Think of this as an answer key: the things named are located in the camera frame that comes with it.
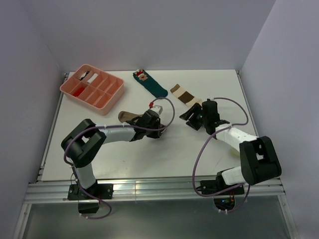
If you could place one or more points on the black item in tray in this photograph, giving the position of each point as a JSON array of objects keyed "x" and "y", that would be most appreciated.
[{"x": 84, "y": 75}]

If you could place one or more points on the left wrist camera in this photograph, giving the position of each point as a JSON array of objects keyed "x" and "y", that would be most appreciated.
[{"x": 155, "y": 108}]

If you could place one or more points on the red rolled item in tray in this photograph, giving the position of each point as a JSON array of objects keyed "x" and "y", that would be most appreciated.
[{"x": 78, "y": 92}]

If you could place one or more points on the aluminium front rail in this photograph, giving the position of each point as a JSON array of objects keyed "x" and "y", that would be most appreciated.
[{"x": 173, "y": 188}]

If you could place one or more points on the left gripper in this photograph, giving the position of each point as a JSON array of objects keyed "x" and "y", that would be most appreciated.
[{"x": 156, "y": 135}]

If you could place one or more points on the cream yellow sock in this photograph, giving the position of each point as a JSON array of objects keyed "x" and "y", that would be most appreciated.
[{"x": 234, "y": 152}]

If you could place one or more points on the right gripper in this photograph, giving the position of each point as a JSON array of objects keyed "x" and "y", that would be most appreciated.
[{"x": 196, "y": 108}]

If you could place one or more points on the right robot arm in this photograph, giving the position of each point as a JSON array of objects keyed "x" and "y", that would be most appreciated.
[{"x": 258, "y": 158}]

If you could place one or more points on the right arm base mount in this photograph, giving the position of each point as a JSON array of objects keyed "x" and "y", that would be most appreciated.
[{"x": 212, "y": 186}]

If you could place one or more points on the dark green Christmas sock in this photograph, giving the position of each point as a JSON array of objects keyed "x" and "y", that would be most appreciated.
[{"x": 149, "y": 83}]

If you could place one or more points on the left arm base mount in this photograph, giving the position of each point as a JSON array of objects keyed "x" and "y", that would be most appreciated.
[{"x": 100, "y": 191}]

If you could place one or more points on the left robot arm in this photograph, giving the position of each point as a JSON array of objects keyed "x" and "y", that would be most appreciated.
[{"x": 85, "y": 140}]

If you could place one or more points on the pink divided organizer tray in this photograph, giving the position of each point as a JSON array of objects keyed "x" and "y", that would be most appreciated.
[{"x": 101, "y": 95}]

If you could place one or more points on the white rolled item in tray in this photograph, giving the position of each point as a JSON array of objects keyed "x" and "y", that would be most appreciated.
[{"x": 91, "y": 79}]

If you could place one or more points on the striped beige brown sock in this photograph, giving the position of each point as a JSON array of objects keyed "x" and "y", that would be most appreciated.
[{"x": 184, "y": 96}]

